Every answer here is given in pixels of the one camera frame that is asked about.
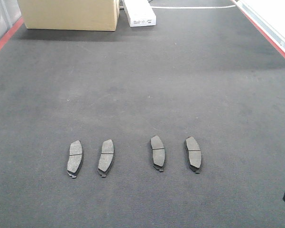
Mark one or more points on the cardboard box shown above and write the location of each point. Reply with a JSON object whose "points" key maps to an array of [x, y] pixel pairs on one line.
{"points": [[93, 15]]}

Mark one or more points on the white long box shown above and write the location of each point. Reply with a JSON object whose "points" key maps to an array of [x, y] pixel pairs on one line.
{"points": [[139, 13]]}

